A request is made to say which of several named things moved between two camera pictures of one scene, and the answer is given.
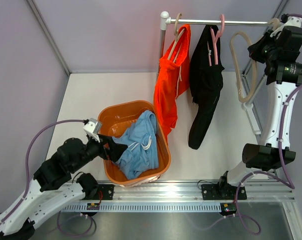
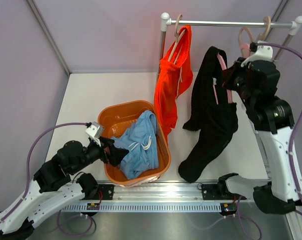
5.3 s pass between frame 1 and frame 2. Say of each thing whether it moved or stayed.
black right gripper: moved
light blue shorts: stayed
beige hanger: moved
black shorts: moved
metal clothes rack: stayed
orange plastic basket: stayed
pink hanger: moved
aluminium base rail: stayed
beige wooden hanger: stayed
